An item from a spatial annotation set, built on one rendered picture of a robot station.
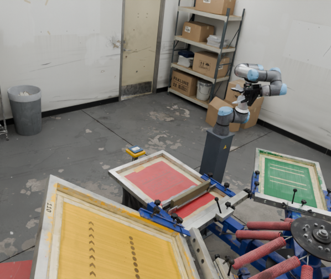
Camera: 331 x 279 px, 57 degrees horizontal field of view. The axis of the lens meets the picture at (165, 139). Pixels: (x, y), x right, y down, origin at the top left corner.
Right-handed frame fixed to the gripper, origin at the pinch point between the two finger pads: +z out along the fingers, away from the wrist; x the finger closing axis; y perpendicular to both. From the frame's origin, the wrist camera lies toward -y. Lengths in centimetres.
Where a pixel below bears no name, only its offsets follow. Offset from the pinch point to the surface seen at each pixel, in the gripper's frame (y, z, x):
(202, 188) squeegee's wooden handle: -51, 25, 40
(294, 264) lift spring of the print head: -16, -23, 106
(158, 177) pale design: -55, 60, 25
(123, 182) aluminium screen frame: -40, 82, 40
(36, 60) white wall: -87, 284, -223
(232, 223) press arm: -44, 5, 72
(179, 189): -56, 42, 36
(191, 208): -52, 32, 56
